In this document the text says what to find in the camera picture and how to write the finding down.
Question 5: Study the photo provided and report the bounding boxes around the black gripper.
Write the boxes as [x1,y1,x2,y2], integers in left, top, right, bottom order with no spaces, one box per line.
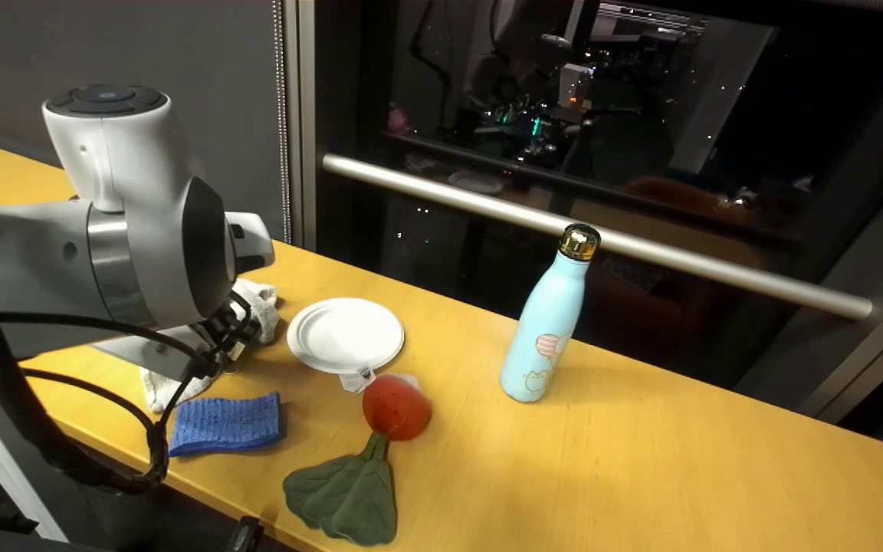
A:
[198,293,258,360]

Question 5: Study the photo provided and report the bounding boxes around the white grey towel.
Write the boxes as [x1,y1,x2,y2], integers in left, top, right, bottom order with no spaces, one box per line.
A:
[141,277,282,414]

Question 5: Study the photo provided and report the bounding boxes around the blue knitted dishcloth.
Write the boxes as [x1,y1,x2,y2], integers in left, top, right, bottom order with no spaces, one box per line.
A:
[165,389,288,460]

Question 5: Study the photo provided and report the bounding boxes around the white round plate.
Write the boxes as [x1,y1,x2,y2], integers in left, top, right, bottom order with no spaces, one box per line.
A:
[286,294,407,379]

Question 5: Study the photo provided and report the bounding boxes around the red plush vegetable green leaves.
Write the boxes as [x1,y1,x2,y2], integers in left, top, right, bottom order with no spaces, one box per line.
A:
[282,366,435,550]

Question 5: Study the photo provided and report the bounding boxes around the silver metal handrail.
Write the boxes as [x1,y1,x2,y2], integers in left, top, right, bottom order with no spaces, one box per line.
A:
[319,150,881,324]

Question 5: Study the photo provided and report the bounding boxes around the light blue water bottle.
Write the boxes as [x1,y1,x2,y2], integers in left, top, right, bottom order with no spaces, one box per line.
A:
[495,220,605,405]

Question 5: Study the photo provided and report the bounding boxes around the thin black cable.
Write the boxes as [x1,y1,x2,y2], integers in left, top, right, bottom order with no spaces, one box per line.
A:
[0,307,252,414]

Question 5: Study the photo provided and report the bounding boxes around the grey window frame post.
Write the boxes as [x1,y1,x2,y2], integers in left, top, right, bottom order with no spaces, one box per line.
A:
[272,0,319,251]

